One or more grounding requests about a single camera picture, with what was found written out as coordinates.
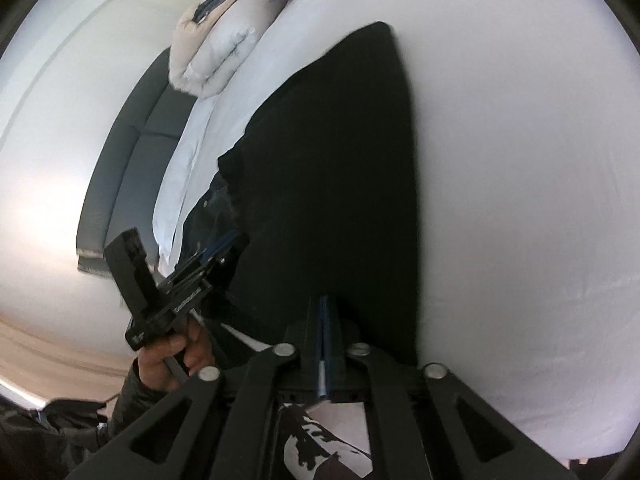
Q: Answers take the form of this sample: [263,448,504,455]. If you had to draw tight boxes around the person's left forearm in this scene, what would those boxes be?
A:
[100,360,201,456]

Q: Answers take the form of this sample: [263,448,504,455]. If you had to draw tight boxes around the person's black jacket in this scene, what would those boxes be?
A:
[0,395,116,480]

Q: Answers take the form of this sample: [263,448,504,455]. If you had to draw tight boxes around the person's patterned clothing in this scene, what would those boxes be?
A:
[282,402,373,480]

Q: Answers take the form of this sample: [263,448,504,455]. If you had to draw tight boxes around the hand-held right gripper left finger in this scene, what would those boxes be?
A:
[65,295,326,480]

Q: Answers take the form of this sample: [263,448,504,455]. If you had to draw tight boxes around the person's left hand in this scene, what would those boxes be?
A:
[135,317,217,392]

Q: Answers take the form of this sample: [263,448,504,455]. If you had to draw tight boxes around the dark grey padded headboard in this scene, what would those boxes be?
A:
[76,47,198,276]

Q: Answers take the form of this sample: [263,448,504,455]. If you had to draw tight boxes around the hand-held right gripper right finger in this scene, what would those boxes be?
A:
[324,296,581,480]

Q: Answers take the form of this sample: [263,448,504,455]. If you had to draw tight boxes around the black denim pants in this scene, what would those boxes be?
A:
[180,21,421,366]

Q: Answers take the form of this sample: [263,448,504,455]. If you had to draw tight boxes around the folded beige white duvet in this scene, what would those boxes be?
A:
[169,0,278,98]

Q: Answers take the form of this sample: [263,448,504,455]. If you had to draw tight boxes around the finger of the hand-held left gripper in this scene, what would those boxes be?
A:
[162,255,232,292]
[187,232,242,268]

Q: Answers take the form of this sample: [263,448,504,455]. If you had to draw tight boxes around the bed with white sheet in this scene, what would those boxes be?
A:
[150,0,636,466]

